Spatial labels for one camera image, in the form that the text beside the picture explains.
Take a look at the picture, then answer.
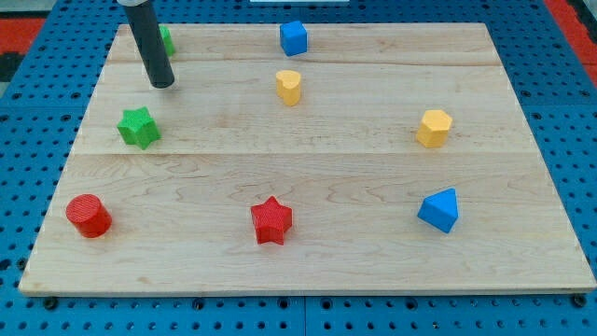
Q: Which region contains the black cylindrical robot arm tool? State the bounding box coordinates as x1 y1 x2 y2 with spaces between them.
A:
118 0 175 89

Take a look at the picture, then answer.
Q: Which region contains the yellow heart block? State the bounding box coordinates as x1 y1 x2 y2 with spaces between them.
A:
275 70 302 106

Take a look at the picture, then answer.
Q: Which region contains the light wooden board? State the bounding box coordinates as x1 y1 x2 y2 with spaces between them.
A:
20 23 596 298

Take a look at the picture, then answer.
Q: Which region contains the red star block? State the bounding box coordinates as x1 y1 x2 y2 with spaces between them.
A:
250 196 293 245

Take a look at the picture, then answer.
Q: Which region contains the blue cube block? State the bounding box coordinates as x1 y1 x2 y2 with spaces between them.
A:
279 21 308 57

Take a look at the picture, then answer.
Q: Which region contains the yellow hexagon block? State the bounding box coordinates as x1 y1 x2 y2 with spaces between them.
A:
415 110 452 148

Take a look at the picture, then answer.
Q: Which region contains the blue triangular prism block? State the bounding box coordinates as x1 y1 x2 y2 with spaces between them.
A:
417 188 459 233

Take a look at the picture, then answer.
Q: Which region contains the green star block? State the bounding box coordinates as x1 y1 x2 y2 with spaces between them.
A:
117 106 161 150

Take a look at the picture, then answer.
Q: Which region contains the green block behind tool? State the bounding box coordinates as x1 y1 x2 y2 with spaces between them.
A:
159 25 176 57

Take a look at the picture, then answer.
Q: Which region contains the red cylinder block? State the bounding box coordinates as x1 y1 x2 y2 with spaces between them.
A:
65 194 112 238

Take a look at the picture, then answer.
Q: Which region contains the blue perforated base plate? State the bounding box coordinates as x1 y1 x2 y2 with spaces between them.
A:
1 0 596 335

